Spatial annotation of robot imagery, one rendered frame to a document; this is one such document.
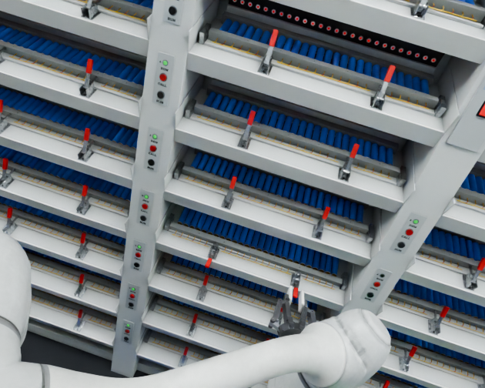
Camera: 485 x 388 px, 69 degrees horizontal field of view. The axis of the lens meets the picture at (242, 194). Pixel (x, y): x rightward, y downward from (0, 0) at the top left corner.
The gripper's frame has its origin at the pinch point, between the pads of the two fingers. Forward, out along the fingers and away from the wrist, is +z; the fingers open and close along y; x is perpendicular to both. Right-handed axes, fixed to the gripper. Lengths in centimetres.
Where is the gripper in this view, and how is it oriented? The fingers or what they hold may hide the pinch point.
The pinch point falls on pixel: (295, 298)
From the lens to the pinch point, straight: 105.6
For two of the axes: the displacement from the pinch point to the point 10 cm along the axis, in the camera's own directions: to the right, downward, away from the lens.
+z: 1.5, -3.3, 9.3
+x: 2.8, -8.9, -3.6
